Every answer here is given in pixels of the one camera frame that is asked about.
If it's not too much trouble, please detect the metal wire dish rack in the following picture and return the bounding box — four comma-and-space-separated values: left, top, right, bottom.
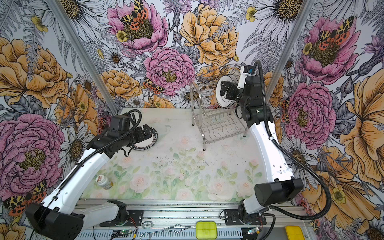
188, 82, 248, 151

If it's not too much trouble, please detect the small circuit board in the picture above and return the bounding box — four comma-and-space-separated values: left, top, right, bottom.
111, 229, 134, 239

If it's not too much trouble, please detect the green square button box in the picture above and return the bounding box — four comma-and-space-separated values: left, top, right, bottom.
196, 221, 218, 240

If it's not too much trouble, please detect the metal wire hook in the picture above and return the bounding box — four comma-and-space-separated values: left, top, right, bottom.
140, 224, 192, 240

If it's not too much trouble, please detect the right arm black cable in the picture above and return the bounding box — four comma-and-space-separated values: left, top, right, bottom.
253, 59, 332, 221

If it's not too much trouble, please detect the yellow patterned plate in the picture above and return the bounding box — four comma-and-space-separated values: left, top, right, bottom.
227, 68, 241, 77

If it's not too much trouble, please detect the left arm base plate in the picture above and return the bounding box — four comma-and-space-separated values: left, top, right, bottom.
114, 210, 144, 227

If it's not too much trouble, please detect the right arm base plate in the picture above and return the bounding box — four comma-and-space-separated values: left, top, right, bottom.
224, 209, 267, 226

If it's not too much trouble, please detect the aluminium front rail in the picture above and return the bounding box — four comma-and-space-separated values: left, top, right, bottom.
76, 200, 317, 240

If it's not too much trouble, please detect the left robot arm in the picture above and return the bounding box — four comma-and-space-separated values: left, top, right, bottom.
25, 110, 154, 240

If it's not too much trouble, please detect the small white bottle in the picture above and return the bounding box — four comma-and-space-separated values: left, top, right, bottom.
96, 175, 113, 190

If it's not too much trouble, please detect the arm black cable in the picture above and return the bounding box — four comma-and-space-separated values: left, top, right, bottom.
253, 59, 332, 221
29, 109, 143, 238

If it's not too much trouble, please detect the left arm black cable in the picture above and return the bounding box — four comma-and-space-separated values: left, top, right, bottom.
29, 109, 143, 238

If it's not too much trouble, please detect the yellow box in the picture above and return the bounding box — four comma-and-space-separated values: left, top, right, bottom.
285, 226, 306, 240

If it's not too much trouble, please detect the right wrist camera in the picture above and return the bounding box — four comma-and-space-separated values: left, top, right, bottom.
237, 65, 256, 90

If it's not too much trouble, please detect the white plate black emblem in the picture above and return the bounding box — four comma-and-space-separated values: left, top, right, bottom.
216, 74, 240, 109

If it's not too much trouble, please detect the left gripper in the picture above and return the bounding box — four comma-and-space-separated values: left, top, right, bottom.
120, 124, 153, 147

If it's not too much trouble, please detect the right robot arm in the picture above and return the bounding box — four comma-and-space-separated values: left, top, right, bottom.
216, 76, 308, 225

